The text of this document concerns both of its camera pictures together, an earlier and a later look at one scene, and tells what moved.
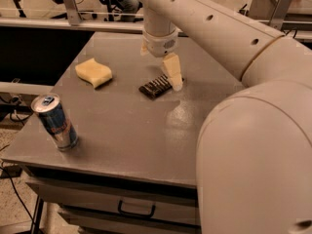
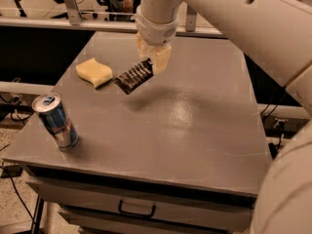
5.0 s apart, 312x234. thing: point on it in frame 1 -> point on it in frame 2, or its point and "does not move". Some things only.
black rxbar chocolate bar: [154, 88] -> [136, 77]
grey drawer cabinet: [134, 170] does not move
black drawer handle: [151, 214] does not move
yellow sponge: [93, 72] does not move
